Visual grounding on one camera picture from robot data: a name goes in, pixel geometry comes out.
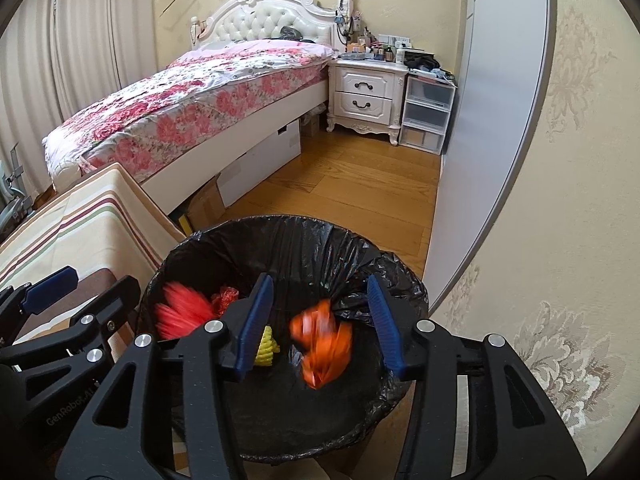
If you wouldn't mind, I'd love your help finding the grey metal frame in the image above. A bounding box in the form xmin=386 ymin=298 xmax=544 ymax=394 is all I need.
xmin=0 ymin=145 xmax=37 ymax=228

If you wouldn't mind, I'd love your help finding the dark red crumpled wrapper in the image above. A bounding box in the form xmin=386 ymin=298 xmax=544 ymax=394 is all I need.
xmin=210 ymin=285 xmax=246 ymax=316

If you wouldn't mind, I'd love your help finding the white bed with tufted headboard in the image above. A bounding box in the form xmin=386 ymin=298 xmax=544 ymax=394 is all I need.
xmin=42 ymin=0 xmax=341 ymax=216

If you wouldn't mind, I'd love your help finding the group of small bottles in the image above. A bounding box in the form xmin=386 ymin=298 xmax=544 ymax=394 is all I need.
xmin=340 ymin=30 xmax=416 ymax=63

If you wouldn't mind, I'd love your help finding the striped cloth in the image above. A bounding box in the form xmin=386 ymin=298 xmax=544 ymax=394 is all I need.
xmin=0 ymin=162 xmax=188 ymax=341

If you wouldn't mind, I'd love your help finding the dark cloth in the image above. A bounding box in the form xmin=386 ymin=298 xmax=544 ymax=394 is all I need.
xmin=280 ymin=25 xmax=314 ymax=44

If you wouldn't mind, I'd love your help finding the white storage box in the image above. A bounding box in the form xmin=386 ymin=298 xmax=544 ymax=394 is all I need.
xmin=218 ymin=117 xmax=302 ymax=208

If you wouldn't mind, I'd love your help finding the white wardrobe sliding door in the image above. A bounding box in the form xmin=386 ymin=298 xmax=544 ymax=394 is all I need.
xmin=424 ymin=0 xmax=556 ymax=311

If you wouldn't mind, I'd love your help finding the white nightstand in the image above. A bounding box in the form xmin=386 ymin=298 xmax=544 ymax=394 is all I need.
xmin=326 ymin=56 xmax=411 ymax=147

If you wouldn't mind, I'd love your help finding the yellow corn-shaped item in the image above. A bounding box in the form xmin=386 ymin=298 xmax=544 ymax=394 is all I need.
xmin=254 ymin=325 xmax=281 ymax=367

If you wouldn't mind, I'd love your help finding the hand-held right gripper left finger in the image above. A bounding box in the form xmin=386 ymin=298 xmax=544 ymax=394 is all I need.
xmin=55 ymin=272 xmax=276 ymax=480

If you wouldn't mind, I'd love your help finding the beige curtain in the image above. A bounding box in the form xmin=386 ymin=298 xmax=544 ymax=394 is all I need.
xmin=0 ymin=0 xmax=163 ymax=196

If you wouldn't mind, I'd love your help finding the black bagged trash bin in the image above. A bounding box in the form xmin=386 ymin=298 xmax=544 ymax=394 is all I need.
xmin=136 ymin=215 xmax=430 ymax=466

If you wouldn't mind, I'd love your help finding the small brown box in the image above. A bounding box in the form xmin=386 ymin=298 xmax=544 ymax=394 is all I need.
xmin=299 ymin=112 xmax=327 ymax=139

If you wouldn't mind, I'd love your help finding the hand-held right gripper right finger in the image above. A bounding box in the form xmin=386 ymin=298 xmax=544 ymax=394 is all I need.
xmin=366 ymin=275 xmax=588 ymax=480

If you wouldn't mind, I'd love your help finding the clear plastic drawer unit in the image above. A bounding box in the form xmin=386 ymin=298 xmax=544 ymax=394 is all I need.
xmin=399 ymin=74 xmax=458 ymax=156

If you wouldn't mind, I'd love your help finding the orange wrapper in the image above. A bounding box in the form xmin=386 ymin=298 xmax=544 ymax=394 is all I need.
xmin=289 ymin=299 xmax=354 ymax=391

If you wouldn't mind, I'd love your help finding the pink floral blanket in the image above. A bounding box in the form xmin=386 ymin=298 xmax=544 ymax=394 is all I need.
xmin=42 ymin=39 xmax=340 ymax=183

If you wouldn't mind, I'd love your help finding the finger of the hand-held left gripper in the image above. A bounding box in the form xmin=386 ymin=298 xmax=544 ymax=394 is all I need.
xmin=0 ymin=266 xmax=79 ymax=343
xmin=0 ymin=275 xmax=142 ymax=402

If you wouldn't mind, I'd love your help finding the cardboard box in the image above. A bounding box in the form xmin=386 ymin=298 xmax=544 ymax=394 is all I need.
xmin=187 ymin=174 xmax=226 ymax=233

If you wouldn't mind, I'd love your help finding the pile of dark items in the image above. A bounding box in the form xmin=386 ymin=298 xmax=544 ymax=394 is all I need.
xmin=404 ymin=50 xmax=456 ymax=81

